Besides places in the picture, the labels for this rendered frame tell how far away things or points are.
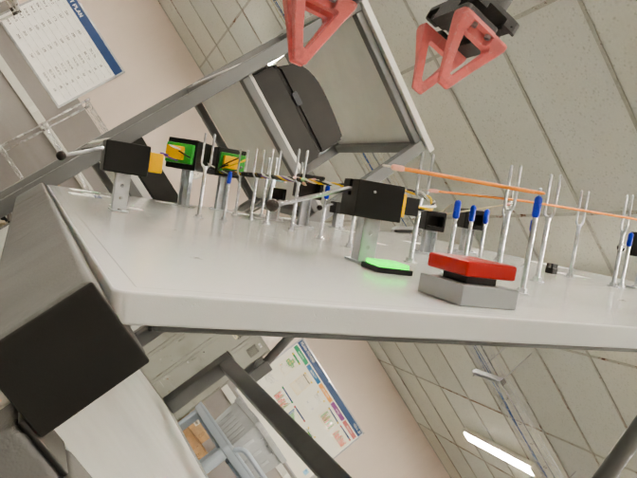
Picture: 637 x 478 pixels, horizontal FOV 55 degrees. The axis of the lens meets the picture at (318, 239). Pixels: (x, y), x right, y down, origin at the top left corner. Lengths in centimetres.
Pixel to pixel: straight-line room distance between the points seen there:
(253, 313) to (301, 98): 146
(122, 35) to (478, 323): 825
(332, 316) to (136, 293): 12
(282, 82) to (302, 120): 12
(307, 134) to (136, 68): 678
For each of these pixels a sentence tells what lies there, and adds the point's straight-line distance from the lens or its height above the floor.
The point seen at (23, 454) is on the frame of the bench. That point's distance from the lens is 35.
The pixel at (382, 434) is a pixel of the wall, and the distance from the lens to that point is 975.
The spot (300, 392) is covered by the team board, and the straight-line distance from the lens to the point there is 900.
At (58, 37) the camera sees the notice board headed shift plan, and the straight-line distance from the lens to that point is 851.
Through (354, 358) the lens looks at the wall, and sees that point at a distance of 923.
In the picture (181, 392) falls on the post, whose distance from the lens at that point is 161.
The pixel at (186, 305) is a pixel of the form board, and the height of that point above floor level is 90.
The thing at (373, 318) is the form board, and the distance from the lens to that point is 39.
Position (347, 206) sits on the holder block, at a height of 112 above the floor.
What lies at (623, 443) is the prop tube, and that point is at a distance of 88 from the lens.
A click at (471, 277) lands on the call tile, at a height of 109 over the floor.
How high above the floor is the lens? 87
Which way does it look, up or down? 17 degrees up
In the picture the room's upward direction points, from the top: 55 degrees clockwise
